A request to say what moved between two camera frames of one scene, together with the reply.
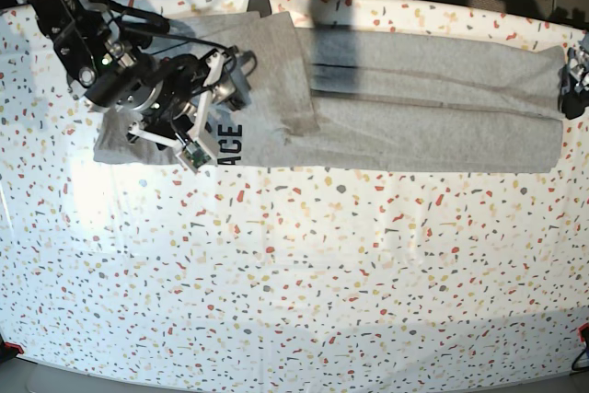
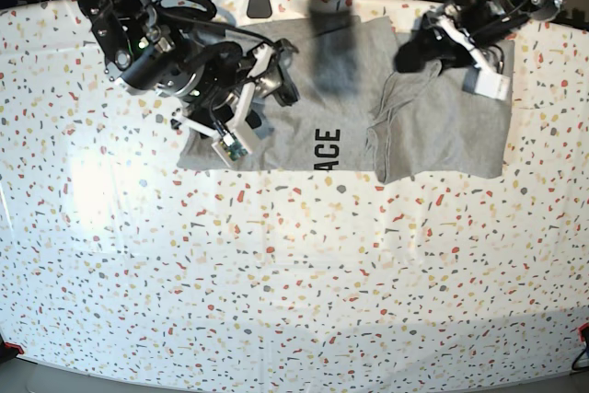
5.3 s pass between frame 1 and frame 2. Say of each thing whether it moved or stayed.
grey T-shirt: moved
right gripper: moved
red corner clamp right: stayed
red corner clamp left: stayed
